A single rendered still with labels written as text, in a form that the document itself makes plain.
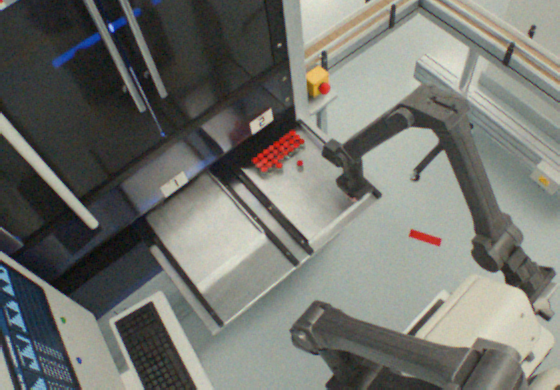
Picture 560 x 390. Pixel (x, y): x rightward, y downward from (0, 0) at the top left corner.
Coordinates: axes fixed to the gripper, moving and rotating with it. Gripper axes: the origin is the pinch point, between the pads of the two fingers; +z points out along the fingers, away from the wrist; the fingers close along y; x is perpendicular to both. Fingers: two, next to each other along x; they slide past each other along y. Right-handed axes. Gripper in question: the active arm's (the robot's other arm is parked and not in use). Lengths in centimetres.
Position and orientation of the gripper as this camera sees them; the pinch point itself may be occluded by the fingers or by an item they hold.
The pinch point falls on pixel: (356, 199)
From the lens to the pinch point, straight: 160.0
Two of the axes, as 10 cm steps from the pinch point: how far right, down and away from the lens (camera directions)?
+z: 1.8, 5.8, 8.0
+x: -7.7, 5.9, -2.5
